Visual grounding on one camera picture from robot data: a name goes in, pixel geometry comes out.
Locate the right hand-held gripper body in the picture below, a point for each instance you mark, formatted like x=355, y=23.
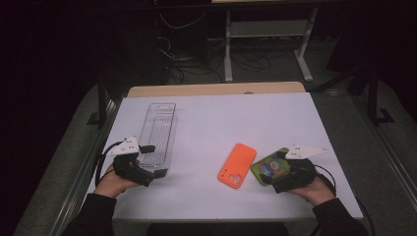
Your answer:
x=296, y=175

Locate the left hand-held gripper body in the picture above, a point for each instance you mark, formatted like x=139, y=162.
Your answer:
x=126, y=149

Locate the clear plastic storage box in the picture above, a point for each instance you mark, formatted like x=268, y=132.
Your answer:
x=160, y=131

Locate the orange phone case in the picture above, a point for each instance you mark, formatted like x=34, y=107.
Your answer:
x=236, y=165

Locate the person's right hand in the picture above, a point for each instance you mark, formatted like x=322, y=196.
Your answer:
x=316, y=193

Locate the person's left hand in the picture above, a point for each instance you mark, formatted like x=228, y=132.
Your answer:
x=109, y=185

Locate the black metal stand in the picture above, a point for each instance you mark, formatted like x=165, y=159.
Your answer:
x=102, y=98
x=372, y=95

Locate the light wooden table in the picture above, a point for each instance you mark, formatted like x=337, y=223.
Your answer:
x=213, y=89

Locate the silver metal frame rail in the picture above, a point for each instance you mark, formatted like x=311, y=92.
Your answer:
x=82, y=177
x=387, y=154

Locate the white metal desk frame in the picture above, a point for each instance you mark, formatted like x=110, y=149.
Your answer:
x=228, y=49

